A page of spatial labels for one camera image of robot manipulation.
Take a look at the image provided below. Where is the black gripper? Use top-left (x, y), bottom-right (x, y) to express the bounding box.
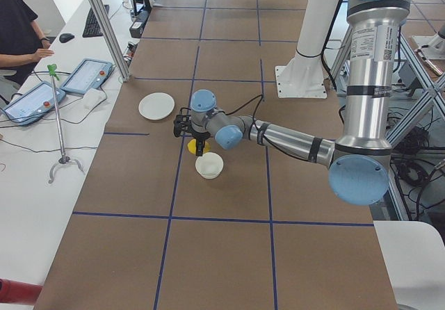
top-left (173, 107), bottom-right (211, 156)

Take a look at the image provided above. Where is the yellow lemon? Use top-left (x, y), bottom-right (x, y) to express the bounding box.
top-left (187, 139), bottom-right (211, 155)

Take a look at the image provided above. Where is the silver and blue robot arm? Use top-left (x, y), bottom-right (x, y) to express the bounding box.
top-left (173, 0), bottom-right (411, 205)

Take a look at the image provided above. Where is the white bowl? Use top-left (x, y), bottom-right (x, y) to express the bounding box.
top-left (195, 152), bottom-right (224, 179)

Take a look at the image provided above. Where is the white round plate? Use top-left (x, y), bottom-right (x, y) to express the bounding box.
top-left (138, 92), bottom-right (175, 120)

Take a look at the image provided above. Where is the white folded cloth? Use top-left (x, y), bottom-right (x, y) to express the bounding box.
top-left (81, 88), bottom-right (106, 111)

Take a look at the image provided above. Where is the blue teach pendant tablet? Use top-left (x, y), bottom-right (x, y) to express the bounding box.
top-left (1, 81), bottom-right (54, 126)
top-left (60, 58), bottom-right (113, 95)

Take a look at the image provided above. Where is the black device on table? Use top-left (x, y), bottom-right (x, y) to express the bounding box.
top-left (129, 10), bottom-right (150, 38)

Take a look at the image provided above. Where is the black keyboard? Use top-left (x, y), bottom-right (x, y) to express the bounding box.
top-left (82, 8), bottom-right (103, 38)

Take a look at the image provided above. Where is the metal reacher grabber tool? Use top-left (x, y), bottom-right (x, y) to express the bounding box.
top-left (47, 64), bottom-right (84, 184)

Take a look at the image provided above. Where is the black computer mouse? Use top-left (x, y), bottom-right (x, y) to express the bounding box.
top-left (58, 33), bottom-right (75, 43)

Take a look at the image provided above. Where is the person in black shirt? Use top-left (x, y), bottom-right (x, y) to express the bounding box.
top-left (1, 0), bottom-right (54, 85)

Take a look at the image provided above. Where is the red cylinder object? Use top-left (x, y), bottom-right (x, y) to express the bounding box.
top-left (0, 279), bottom-right (42, 305)

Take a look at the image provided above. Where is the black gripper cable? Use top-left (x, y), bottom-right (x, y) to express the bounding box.
top-left (222, 93), bottom-right (334, 161)

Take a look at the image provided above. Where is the grey aluminium frame post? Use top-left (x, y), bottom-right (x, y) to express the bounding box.
top-left (88, 0), bottom-right (130, 82)

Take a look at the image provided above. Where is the aluminium frame rack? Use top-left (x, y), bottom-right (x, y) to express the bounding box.
top-left (323, 0), bottom-right (445, 220)

